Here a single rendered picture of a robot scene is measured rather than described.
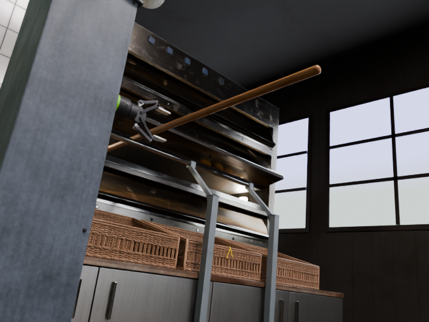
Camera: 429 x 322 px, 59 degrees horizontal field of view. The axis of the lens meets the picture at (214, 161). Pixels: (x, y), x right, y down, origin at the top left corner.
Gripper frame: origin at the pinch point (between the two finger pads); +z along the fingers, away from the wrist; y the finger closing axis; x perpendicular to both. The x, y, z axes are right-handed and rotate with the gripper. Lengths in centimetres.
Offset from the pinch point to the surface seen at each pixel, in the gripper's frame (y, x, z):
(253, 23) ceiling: -223, -114, 168
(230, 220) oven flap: 20, -57, 105
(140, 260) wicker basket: 60, -11, 5
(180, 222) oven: 29, -59, 61
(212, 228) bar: 40, 1, 36
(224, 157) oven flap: -20, -47, 83
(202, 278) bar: 64, 0, 34
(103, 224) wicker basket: 48, -10, -15
